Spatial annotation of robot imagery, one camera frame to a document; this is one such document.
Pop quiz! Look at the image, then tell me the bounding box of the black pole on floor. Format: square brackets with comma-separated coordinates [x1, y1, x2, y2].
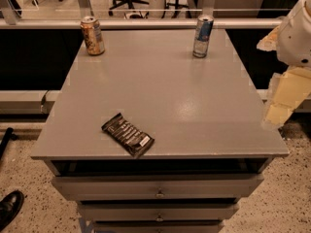
[0, 127, 18, 159]

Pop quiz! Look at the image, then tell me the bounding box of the black leather shoe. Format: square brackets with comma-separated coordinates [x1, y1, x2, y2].
[0, 190, 24, 232]

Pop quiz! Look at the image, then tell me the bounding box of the grey drawer cabinet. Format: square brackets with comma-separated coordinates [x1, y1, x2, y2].
[32, 29, 288, 233]

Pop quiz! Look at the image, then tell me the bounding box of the silver blue redbull can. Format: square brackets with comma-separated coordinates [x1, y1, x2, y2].
[192, 15, 214, 58]

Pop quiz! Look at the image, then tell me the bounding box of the grey metal railing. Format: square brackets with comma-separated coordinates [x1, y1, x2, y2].
[0, 17, 284, 30]

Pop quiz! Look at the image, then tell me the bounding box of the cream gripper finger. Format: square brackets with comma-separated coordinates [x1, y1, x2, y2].
[257, 26, 279, 51]
[262, 66, 311, 127]

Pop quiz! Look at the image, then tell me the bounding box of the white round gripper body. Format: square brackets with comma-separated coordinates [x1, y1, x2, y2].
[277, 0, 311, 67]

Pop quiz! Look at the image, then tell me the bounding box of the orange gold drink can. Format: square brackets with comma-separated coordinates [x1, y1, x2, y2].
[81, 16, 105, 55]

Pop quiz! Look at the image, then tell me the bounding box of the black rxbar chocolate wrapper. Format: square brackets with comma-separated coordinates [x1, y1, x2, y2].
[101, 114, 155, 158]

